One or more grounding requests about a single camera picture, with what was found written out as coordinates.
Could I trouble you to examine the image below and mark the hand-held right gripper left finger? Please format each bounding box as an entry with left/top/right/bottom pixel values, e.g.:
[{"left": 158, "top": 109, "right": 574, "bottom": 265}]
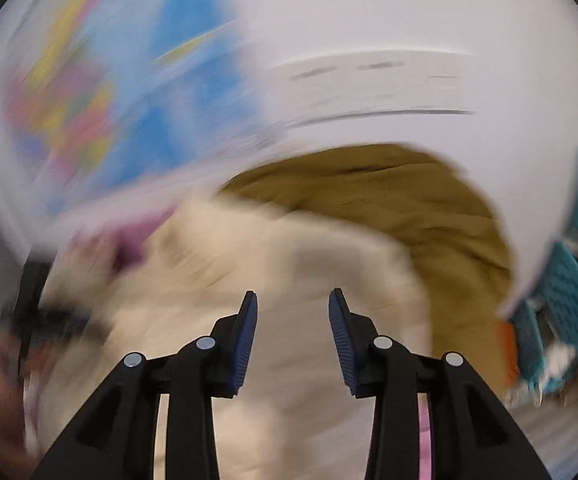
[{"left": 31, "top": 291, "right": 259, "bottom": 480}]

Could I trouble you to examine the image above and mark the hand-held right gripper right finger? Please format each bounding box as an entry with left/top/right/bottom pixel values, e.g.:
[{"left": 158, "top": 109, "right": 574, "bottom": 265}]
[{"left": 328, "top": 288, "right": 552, "bottom": 480}]

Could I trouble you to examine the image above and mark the cream large cloth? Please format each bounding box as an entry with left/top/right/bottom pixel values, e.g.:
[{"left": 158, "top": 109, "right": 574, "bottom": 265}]
[{"left": 34, "top": 197, "right": 432, "bottom": 480}]

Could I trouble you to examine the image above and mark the pink floral bedsheet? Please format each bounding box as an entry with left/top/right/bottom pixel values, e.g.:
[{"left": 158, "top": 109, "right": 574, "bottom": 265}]
[{"left": 69, "top": 207, "right": 432, "bottom": 480}]

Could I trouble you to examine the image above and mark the olive cloth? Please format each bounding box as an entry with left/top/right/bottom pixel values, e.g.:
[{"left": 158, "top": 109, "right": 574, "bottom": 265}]
[{"left": 221, "top": 144, "right": 515, "bottom": 391}]

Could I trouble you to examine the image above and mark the orange object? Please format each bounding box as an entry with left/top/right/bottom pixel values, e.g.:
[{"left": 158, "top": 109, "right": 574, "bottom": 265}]
[{"left": 498, "top": 320, "right": 520, "bottom": 381}]

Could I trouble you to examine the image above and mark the white wall socket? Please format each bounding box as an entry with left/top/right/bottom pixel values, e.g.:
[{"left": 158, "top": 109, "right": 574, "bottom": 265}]
[
  {"left": 344, "top": 52, "right": 420, "bottom": 116},
  {"left": 269, "top": 55, "right": 350, "bottom": 121}
]

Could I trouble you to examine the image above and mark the colourful wall map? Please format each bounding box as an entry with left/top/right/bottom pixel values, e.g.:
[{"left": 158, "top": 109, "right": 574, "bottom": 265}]
[{"left": 0, "top": 0, "right": 270, "bottom": 221}]

